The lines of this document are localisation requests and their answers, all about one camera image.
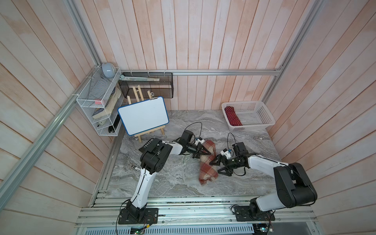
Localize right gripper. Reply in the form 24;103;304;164
210;154;240;175

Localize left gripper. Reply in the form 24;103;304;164
186;142;211;158

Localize red plaid skirt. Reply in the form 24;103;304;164
198;140;218;186

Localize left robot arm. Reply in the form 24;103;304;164
127;130;212;210

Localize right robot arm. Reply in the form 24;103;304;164
210;142;318;214

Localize red dotted rolled skirt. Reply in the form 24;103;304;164
224;106;242;126

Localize white plastic basket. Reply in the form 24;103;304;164
221;101;276;132

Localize black marker pen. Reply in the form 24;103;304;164
131;165;141;171

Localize white dry-erase board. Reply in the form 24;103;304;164
118;97;169;136

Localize green ruler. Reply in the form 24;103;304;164
119;75;160;82

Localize grey round speaker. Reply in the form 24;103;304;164
101;62;117;79

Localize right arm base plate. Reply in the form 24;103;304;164
231;205;275;222

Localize black mesh wall basket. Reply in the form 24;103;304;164
118;72;174;99

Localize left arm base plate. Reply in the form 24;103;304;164
117;208;159;225

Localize books in wire rack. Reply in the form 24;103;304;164
92;87;121;119

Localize white wire shelf rack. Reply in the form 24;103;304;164
76;66;123;137

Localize aluminium mounting rail frame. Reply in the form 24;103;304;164
75;192;323;235

